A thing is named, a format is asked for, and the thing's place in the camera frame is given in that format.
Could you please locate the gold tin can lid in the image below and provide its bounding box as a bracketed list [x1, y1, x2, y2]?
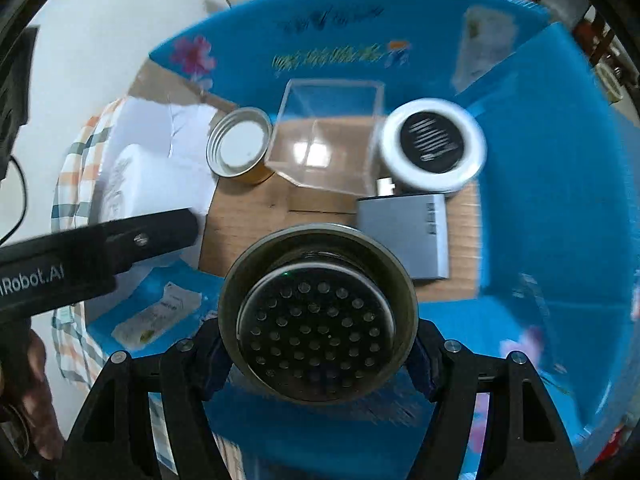
[205, 107, 273, 185]

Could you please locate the metal perforated round speaker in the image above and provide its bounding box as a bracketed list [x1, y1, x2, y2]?
[218, 223, 419, 405]

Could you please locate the clear acrylic cube box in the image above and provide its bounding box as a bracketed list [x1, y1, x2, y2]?
[265, 79, 385, 197]

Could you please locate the grey 65W charger block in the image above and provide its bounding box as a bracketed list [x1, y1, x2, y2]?
[357, 178, 450, 282]

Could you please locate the white round cosmetic compact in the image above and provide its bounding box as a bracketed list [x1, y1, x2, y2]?
[378, 99, 487, 195]

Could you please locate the white round cream tin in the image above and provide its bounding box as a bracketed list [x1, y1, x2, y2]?
[99, 144, 216, 222]

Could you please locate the person left hand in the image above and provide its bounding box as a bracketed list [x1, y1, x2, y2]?
[1, 321, 65, 460]

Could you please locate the plaid checkered cloth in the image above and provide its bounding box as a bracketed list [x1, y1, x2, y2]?
[51, 98, 126, 391]

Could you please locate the blue cardboard milk box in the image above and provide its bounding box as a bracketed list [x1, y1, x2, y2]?
[85, 0, 639, 468]

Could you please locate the black waste bin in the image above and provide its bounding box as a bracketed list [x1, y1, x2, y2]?
[594, 61, 624, 104]

